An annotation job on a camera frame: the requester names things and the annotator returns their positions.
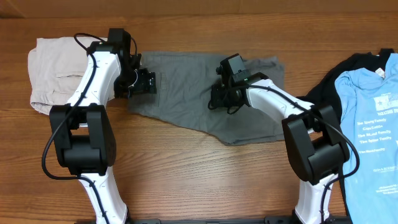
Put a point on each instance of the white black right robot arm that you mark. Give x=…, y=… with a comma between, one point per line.
x=315, y=145

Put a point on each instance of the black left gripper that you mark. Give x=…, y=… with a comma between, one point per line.
x=147, y=82

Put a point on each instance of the folded beige shorts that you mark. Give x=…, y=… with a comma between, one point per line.
x=59, y=70

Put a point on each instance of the grey shorts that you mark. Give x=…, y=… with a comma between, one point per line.
x=183, y=82

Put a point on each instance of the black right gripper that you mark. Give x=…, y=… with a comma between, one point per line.
x=216, y=102

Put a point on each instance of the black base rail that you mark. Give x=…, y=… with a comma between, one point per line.
x=217, y=221

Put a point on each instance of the light blue t-shirt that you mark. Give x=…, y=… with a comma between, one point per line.
x=369, y=121

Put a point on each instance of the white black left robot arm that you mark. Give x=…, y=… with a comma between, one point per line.
x=81, y=131

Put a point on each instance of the black t-shirt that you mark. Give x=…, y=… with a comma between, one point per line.
x=325, y=91

